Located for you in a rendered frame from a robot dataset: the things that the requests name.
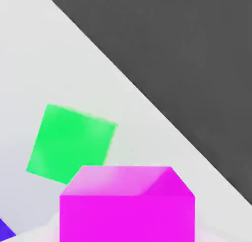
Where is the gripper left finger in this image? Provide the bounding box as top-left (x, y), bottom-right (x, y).
top-left (11, 211), bottom-right (61, 242)

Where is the small blue cube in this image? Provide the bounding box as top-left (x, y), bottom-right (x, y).
top-left (0, 218), bottom-right (17, 241)

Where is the small green cube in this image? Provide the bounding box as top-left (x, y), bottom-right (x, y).
top-left (26, 103), bottom-right (119, 185)

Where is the small magenta cube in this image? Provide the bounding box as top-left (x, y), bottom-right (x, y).
top-left (59, 166), bottom-right (196, 242)

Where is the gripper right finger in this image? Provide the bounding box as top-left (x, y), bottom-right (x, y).
top-left (194, 214), bottom-right (219, 242)

